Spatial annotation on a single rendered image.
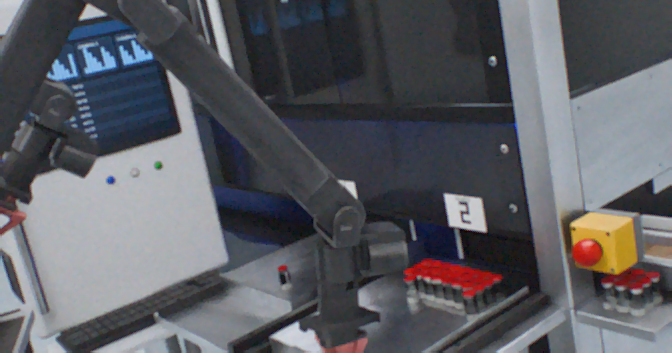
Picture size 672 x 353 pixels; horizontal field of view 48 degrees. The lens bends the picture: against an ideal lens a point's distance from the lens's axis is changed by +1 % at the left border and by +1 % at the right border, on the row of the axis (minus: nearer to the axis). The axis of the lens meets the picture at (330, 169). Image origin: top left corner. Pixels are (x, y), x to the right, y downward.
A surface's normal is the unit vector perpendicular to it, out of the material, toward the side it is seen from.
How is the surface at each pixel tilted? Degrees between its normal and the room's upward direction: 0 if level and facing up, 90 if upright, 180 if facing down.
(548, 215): 90
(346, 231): 97
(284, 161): 98
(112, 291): 90
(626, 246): 90
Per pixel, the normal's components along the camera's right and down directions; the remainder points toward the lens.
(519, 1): -0.77, 0.29
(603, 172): 0.61, 0.07
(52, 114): 0.40, 0.29
